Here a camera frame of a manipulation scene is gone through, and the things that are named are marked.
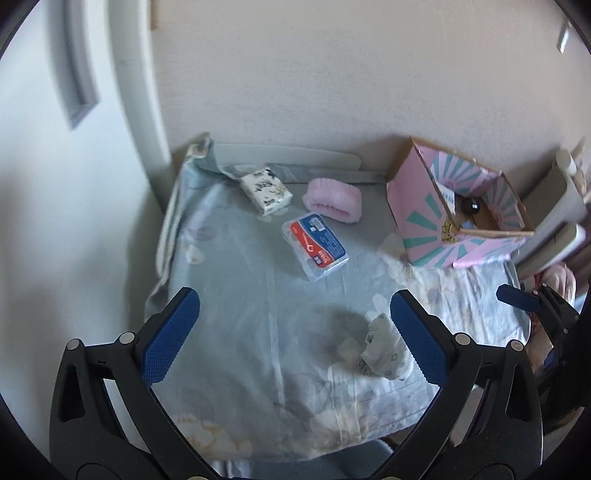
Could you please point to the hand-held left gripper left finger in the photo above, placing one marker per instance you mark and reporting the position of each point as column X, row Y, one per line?
column 171, row 337

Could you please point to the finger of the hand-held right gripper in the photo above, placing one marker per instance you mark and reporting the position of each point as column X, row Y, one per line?
column 519, row 299

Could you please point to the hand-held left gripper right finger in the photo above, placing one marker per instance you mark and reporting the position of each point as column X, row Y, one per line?
column 418, row 341

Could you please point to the white patterned sock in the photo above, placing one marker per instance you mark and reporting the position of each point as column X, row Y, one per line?
column 383, row 350

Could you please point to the black round jar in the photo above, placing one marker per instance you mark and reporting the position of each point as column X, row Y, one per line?
column 472, row 206

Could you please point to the pink striped cardboard box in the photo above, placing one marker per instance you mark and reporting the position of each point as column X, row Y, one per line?
column 415, row 207

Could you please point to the pink fluffy fabric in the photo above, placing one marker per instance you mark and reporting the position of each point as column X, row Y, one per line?
column 558, row 279

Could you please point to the light blue floral bedsheet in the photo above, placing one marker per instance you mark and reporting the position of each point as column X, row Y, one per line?
column 258, row 323

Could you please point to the clear plastic box blue label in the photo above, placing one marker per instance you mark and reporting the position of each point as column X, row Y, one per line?
column 316, row 247

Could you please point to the beige plush toy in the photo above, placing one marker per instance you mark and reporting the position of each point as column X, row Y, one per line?
column 582, row 175

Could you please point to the grey blue cloth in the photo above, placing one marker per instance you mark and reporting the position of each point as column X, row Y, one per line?
column 341, row 459

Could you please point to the white cup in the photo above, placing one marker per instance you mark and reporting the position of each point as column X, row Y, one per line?
column 565, row 161

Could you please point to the pink fluffy wristband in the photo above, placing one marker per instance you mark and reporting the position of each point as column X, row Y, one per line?
column 332, row 201

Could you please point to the white patterned tissue pack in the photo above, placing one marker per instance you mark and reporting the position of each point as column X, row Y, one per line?
column 265, row 190

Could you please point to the white wall shelf bracket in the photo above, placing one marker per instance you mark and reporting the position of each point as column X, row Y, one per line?
column 564, row 37

